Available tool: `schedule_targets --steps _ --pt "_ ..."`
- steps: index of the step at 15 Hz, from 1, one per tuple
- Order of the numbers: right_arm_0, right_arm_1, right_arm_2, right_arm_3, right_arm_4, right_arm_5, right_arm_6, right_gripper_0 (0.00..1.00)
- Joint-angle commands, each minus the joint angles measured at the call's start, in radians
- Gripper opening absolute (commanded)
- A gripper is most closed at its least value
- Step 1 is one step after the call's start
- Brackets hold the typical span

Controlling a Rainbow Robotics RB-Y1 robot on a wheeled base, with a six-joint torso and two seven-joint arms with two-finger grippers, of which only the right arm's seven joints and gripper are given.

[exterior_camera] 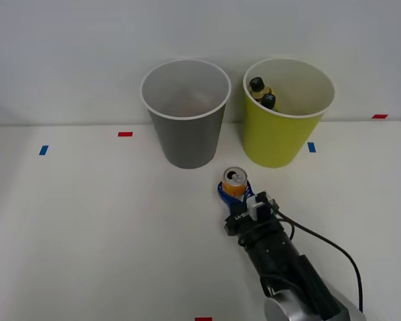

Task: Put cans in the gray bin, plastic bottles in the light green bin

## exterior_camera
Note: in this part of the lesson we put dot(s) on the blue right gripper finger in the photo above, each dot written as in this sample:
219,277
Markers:
248,190
224,197

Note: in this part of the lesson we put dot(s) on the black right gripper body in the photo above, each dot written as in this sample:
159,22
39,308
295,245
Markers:
238,219

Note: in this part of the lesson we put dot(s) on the orange drink can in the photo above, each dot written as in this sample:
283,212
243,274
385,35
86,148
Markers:
234,189

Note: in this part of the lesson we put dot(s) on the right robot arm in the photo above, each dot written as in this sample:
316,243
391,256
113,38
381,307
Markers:
280,257

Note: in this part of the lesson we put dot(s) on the yellow-green plastic waste bin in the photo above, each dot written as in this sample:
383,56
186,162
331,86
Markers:
274,137

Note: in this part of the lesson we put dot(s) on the grey plastic waste bin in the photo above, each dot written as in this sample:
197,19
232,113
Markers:
190,143

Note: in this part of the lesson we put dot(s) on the yellow bottle black cap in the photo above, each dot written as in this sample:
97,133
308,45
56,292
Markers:
268,99
256,83

